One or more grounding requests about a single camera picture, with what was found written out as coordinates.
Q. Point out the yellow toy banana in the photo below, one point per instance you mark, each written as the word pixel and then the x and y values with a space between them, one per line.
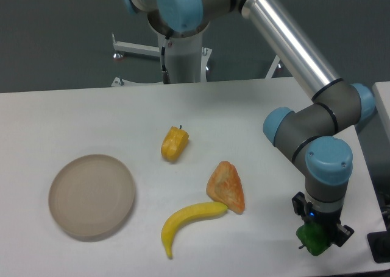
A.
pixel 184 216

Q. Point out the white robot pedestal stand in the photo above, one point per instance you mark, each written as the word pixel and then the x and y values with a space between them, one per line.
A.
pixel 182 60

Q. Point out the orange toy bread slice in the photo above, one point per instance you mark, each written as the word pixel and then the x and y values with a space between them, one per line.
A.
pixel 224 185

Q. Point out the yellow toy bell pepper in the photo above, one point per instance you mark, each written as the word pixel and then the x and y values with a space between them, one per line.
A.
pixel 174 143

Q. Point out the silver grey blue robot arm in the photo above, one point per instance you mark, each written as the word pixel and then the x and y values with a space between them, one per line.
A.
pixel 306 138

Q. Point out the white side table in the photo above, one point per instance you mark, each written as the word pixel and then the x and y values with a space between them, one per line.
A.
pixel 382 96

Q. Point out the green toy bell pepper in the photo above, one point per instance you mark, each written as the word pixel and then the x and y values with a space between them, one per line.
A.
pixel 313 237

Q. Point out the black device at right edge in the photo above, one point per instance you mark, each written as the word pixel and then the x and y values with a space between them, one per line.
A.
pixel 379 246

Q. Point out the beige round plate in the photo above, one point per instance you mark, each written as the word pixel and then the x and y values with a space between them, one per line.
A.
pixel 91 198

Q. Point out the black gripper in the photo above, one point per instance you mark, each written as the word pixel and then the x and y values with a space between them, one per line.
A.
pixel 326 214

